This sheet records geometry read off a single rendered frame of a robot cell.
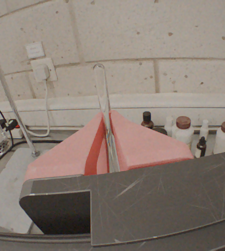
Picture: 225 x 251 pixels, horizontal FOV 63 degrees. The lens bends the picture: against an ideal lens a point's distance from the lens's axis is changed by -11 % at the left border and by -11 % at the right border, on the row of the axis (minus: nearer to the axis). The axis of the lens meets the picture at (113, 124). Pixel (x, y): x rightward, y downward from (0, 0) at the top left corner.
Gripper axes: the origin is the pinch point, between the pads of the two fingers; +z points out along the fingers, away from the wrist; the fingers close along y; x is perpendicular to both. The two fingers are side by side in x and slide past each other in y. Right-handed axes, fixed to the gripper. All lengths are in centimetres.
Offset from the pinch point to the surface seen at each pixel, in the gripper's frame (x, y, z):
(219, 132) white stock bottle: 26.6, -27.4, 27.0
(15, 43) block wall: 1, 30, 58
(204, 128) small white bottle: 30, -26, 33
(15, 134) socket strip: 33, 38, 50
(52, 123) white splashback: 33, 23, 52
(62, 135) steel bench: 35, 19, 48
